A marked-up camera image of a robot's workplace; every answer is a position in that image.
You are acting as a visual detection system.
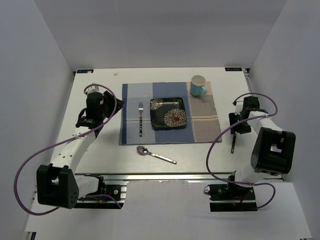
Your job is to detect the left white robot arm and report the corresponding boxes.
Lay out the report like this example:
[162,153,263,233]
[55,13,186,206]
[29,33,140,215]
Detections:
[36,83,124,209]

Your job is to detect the left blue table label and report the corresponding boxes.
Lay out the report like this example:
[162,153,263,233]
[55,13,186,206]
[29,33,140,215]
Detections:
[76,69,94,74]

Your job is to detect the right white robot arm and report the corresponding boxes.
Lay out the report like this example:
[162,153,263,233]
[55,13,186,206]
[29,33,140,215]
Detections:
[225,96,296,200]

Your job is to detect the metal fork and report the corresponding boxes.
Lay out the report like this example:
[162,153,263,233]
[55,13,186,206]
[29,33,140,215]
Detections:
[138,101,144,137]

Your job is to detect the metal spoon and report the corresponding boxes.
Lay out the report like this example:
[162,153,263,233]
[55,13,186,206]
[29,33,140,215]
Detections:
[136,145,177,165]

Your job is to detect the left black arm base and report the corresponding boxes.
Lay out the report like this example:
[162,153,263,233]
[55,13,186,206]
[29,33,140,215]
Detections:
[74,174,126,210]

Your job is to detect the metal table knife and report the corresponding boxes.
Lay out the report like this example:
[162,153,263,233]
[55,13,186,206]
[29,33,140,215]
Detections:
[230,132,237,154]

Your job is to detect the blue beige checked placemat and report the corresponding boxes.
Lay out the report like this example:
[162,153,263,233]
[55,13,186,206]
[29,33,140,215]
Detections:
[119,81,221,146]

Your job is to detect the right blue table label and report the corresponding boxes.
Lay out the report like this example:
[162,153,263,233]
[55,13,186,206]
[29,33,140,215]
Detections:
[224,67,243,72]

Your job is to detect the light blue mug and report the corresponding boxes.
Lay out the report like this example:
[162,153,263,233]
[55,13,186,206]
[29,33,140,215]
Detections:
[190,75,207,97]

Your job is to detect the dark floral rectangular plate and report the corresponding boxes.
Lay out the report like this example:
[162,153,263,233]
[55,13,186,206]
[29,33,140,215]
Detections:
[149,97,187,130]

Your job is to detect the blue table label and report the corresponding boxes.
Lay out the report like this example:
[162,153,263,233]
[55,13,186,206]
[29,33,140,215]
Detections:
[224,67,243,72]
[76,69,94,74]

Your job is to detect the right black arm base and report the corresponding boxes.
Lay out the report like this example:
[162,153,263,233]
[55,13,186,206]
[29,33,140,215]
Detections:
[203,183,258,212]

